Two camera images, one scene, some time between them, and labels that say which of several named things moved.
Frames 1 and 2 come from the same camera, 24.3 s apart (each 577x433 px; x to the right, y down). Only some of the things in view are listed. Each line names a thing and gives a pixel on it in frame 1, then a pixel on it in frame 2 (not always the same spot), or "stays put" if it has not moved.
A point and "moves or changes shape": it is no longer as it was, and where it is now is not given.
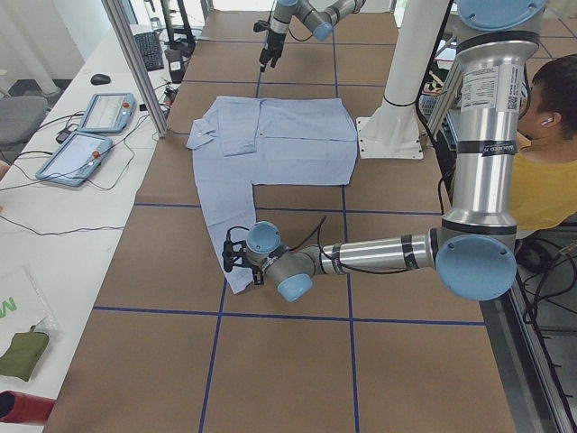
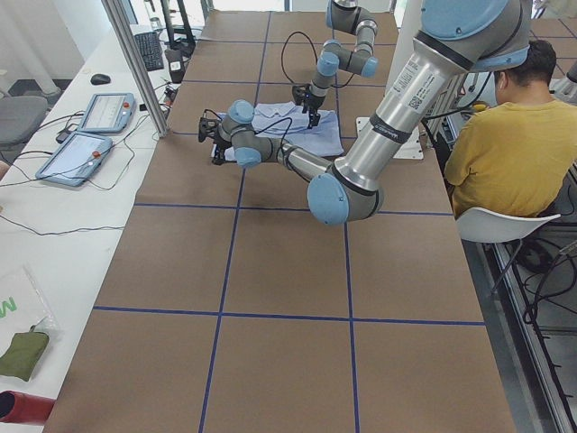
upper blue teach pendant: [108, 113] stays put
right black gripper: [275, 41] to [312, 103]
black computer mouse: [98, 79] stays put
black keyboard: [151, 49] stays put
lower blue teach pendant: [75, 159] stays put
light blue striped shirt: [246, 142] moves or changes shape
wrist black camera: [233, 252] to [207, 128]
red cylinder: [22, 408] stays put
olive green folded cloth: [22, 354] stays put
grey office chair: [20, 116] stays put
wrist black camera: [261, 25] to [302, 93]
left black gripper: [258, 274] to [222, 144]
